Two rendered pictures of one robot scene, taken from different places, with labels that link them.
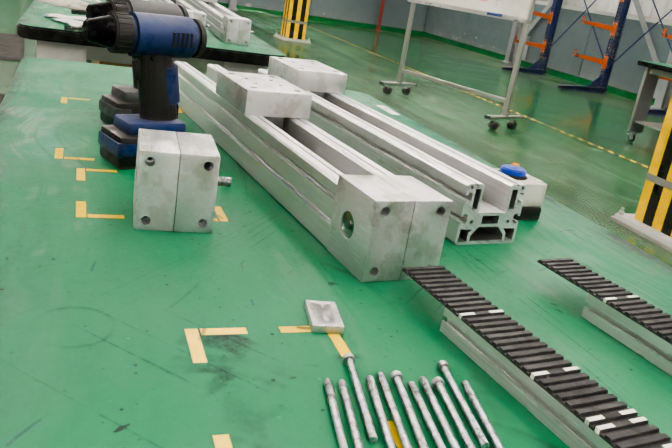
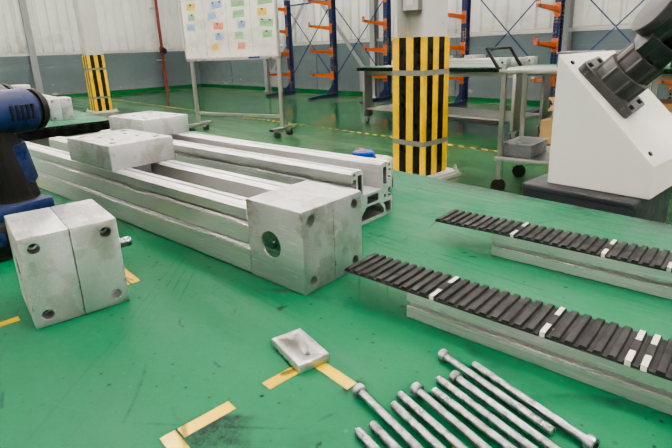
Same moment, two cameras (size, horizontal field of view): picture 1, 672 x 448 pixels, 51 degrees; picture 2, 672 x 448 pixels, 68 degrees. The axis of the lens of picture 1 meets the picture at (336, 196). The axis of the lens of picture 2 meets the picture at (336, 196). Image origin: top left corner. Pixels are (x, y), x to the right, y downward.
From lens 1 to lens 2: 25 cm
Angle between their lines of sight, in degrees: 19
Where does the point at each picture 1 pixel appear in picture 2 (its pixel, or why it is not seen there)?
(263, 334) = (252, 400)
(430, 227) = (349, 221)
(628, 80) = (350, 84)
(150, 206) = (49, 297)
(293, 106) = (157, 150)
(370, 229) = (302, 242)
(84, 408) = not seen: outside the picture
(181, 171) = (75, 247)
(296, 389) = not seen: outside the picture
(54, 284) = not seen: outside the picture
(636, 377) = (576, 292)
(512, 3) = (264, 46)
